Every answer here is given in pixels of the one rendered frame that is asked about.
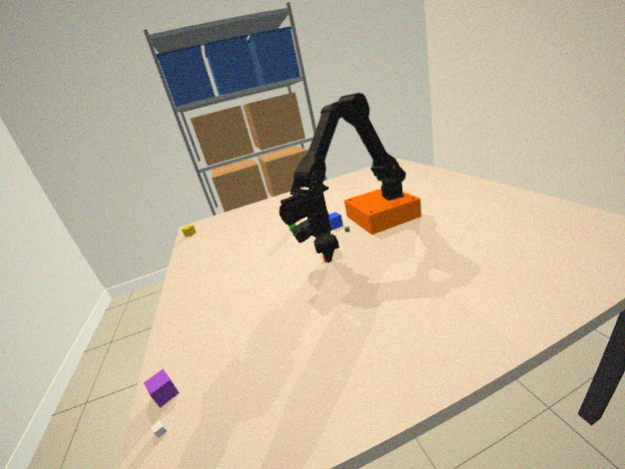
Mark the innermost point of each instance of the small white cube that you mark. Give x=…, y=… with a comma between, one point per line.
x=159, y=428

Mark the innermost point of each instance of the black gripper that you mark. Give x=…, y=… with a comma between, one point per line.
x=325, y=242

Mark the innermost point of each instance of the blue block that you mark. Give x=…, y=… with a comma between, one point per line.
x=335, y=221

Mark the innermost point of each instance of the purple block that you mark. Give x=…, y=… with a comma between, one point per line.
x=161, y=388

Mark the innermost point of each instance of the small yellow block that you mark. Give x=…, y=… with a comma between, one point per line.
x=189, y=230

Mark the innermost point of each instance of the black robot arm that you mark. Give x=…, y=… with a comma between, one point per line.
x=311, y=169

